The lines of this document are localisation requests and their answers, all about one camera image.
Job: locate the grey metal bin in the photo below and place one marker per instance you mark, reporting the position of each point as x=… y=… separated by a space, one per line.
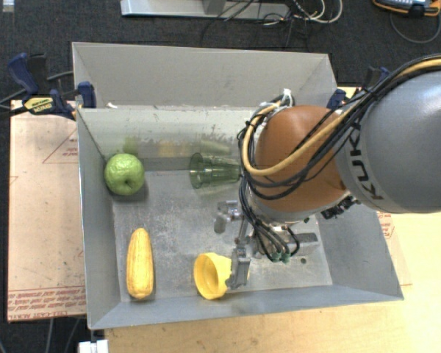
x=191 y=226

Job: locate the yellow corn cob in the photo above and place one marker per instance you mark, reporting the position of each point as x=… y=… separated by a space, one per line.
x=140 y=267

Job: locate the yellow plastic cup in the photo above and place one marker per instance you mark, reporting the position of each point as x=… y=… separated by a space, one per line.
x=210 y=276

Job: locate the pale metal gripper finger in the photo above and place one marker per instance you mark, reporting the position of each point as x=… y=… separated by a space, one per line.
x=240 y=272
x=219 y=223

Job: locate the green apple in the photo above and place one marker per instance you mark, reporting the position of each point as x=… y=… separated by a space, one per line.
x=124 y=174

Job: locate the clear green glass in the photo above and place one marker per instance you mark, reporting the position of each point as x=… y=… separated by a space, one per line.
x=213 y=171

